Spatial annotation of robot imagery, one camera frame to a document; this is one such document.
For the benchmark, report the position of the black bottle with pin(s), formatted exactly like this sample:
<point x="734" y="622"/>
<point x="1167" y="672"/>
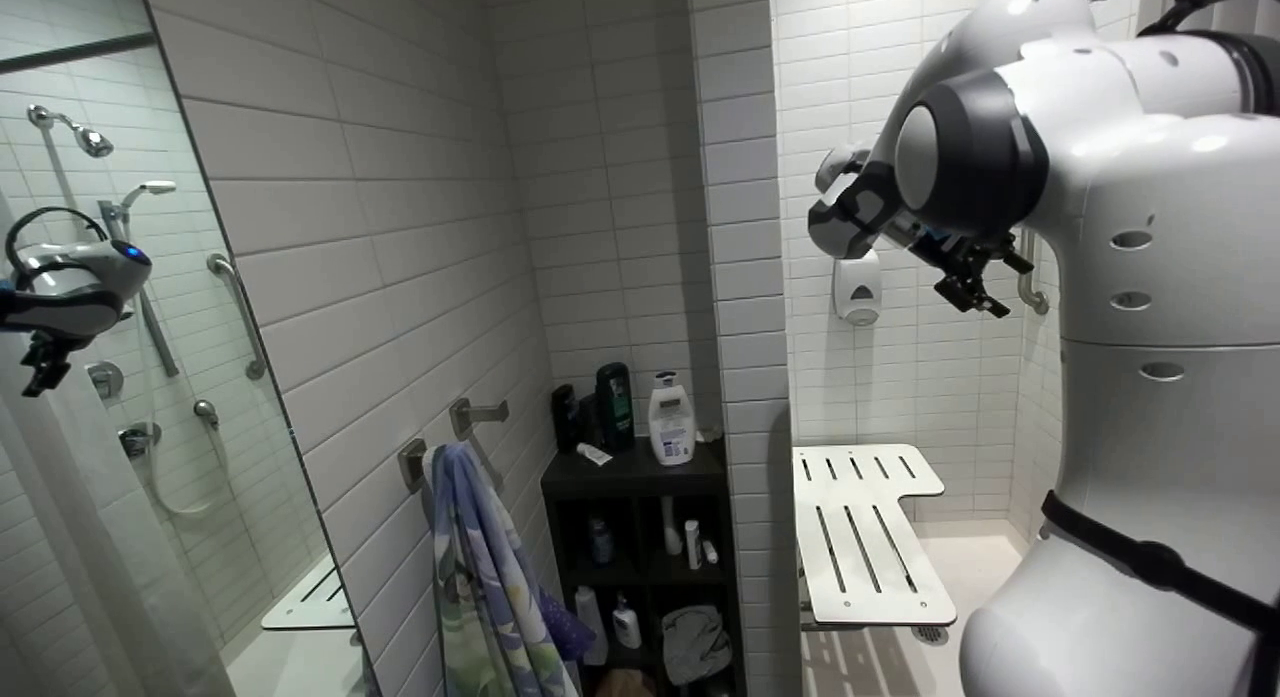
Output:
<point x="565" y="417"/>

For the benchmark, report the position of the blue floral towel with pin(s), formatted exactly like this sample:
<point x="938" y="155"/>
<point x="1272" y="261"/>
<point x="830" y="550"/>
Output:
<point x="490" y="577"/>

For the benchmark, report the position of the white slatted shower seat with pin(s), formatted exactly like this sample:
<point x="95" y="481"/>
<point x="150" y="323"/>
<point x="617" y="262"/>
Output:
<point x="860" y="537"/>

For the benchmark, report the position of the small white tube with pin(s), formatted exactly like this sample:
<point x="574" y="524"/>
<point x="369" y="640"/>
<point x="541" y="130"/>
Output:
<point x="594" y="455"/>

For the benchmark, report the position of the metal grab bar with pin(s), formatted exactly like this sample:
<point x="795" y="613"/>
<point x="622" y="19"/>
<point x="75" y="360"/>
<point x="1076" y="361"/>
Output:
<point x="1031" y="289"/>

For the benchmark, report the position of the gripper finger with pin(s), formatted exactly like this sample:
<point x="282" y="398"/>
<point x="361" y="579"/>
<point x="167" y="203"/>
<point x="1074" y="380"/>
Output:
<point x="972" y="292"/>
<point x="1012" y="257"/>

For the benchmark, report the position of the tall white bottle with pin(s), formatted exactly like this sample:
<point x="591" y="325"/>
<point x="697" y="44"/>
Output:
<point x="670" y="527"/>

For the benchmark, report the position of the dark green bottle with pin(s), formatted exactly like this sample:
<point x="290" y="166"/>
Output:
<point x="615" y="407"/>

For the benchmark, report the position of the small white bottle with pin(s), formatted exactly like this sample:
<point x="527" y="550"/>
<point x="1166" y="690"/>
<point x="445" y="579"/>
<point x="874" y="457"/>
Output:
<point x="693" y="545"/>

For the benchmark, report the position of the grey cloth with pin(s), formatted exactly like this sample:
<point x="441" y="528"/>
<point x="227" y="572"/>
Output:
<point x="696" y="645"/>

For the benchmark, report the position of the white soap dispenser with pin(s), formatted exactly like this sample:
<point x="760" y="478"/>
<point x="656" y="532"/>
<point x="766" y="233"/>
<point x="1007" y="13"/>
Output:
<point x="857" y="289"/>

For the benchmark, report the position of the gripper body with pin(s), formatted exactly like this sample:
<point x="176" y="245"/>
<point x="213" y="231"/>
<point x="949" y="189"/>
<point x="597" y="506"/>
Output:
<point x="965" y="255"/>

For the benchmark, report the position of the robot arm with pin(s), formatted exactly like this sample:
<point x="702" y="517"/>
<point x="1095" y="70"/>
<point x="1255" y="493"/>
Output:
<point x="1150" y="277"/>

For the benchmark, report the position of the floor drain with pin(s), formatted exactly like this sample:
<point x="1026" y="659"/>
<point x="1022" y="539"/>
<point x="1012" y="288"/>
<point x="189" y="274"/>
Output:
<point x="930" y="634"/>

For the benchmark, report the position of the wall mirror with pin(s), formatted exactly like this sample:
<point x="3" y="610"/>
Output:
<point x="150" y="377"/>

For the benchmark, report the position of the white lotion pump bottle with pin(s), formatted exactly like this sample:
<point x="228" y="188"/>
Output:
<point x="671" y="422"/>

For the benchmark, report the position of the black shelf unit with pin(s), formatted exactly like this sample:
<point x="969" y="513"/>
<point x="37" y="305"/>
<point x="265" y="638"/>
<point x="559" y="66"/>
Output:
<point x="640" y="477"/>

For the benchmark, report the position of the metal towel bar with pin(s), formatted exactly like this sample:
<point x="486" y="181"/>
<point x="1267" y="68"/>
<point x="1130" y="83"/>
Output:
<point x="478" y="413"/>

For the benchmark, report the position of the blue bottle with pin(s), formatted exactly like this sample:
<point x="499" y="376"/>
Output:
<point x="600" y="542"/>

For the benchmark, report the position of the large white bottle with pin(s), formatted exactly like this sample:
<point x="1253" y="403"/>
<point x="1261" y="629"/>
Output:
<point x="591" y="627"/>

